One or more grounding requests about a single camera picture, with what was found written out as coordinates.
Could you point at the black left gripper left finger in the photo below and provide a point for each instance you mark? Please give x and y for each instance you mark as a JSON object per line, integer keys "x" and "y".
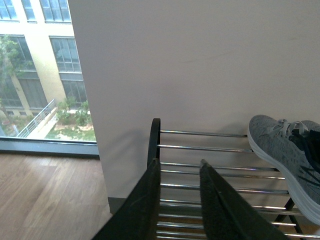
{"x": 137, "y": 218}

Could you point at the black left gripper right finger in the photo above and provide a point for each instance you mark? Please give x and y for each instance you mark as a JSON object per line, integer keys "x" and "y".
{"x": 226, "y": 215}

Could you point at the dark framed window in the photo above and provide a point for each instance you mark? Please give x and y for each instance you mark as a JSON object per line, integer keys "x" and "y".
{"x": 43, "y": 101}

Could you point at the grey knit sneaker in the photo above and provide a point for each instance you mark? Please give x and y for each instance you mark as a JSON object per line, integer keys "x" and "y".
{"x": 294, "y": 149}

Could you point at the black metal shoe rack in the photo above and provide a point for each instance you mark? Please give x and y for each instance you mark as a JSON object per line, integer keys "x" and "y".
{"x": 261, "y": 184}

